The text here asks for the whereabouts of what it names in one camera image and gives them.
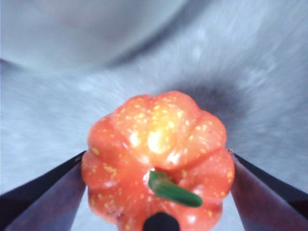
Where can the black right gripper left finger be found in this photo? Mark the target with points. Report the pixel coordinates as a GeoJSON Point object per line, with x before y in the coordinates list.
{"type": "Point", "coordinates": [45, 199]}

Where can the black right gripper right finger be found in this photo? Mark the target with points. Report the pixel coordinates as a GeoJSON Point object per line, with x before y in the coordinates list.
{"type": "Point", "coordinates": [267, 202]}

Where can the small orange pumpkin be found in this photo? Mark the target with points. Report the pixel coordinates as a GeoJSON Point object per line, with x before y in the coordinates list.
{"type": "Point", "coordinates": [158, 144]}

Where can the pale green electric pot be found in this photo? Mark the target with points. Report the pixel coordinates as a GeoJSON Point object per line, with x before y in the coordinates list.
{"type": "Point", "coordinates": [60, 31]}

